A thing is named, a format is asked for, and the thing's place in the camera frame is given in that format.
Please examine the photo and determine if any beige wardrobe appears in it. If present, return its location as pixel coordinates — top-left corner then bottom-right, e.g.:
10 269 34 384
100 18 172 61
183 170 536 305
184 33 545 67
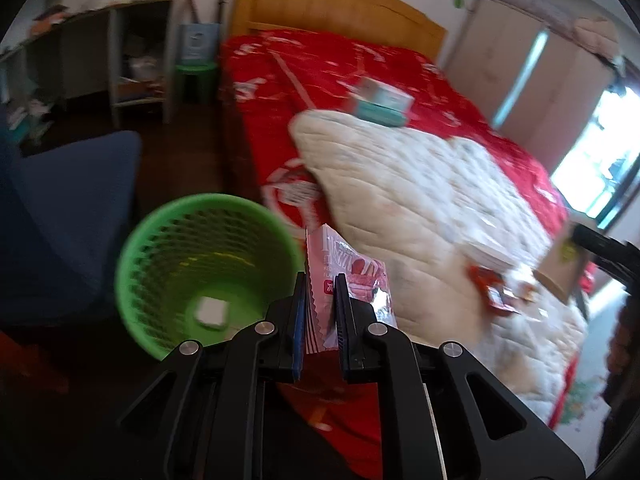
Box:
444 0 617 173

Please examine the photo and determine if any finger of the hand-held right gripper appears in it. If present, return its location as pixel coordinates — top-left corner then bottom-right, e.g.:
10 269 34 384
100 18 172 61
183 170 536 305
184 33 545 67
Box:
572 222 640 288

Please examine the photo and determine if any cardboard box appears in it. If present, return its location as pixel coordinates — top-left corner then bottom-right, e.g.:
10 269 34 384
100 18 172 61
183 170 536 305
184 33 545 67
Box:
536 225 592 306

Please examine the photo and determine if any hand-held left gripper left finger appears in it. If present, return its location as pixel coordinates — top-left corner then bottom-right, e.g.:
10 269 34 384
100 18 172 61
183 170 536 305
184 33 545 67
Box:
117 272 308 480

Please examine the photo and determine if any orange red snack packet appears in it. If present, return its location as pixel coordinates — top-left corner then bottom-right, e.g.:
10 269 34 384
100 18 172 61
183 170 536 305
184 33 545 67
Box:
467 264 502 292
484 286 522 317

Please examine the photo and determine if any white desk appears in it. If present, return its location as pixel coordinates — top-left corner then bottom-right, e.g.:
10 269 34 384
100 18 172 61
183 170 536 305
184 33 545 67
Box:
0 0 117 148

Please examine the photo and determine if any window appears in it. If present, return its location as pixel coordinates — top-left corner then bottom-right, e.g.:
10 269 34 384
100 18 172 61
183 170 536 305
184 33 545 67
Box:
550 82 640 223

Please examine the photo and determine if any wooden headboard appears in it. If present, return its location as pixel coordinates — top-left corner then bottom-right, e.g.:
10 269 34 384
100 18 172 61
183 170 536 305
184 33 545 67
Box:
232 0 447 63

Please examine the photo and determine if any pink snack wrapper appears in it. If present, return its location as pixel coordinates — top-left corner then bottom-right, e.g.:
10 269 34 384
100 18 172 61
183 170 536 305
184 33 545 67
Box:
305 225 398 357

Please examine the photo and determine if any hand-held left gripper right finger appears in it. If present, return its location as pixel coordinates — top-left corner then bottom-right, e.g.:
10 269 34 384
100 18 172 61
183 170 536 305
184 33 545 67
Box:
332 274 586 480

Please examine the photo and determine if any green plastic stool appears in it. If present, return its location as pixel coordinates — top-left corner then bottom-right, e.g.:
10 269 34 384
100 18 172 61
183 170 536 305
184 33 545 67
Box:
173 60 220 107

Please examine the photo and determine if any light blue paper bag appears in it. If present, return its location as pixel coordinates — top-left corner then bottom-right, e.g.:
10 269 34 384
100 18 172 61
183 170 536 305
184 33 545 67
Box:
178 22 221 67

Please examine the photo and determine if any white round lid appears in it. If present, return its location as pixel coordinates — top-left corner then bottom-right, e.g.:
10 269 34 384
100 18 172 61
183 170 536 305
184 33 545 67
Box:
194 297 227 329

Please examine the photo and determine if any green plastic mesh basket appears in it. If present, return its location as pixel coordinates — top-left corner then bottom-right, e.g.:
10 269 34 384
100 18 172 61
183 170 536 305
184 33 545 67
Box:
115 192 306 362

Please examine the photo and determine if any blue fabric chair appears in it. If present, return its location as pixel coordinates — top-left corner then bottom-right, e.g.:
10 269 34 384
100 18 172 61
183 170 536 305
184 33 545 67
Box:
0 130 143 329

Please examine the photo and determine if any bedding bundle on wardrobe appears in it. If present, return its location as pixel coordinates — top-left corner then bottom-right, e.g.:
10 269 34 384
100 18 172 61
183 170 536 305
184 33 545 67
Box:
479 0 623 58

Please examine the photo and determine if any white teal tissue box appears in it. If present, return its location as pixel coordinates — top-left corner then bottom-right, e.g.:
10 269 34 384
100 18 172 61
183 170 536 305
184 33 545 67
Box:
356 77 415 112

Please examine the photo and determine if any white quilted blanket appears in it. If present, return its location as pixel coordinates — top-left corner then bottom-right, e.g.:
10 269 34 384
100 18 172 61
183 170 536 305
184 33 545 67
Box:
290 110 590 413

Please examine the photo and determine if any bed with red cover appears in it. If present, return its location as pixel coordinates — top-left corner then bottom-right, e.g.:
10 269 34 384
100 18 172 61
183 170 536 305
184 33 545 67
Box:
220 30 573 476

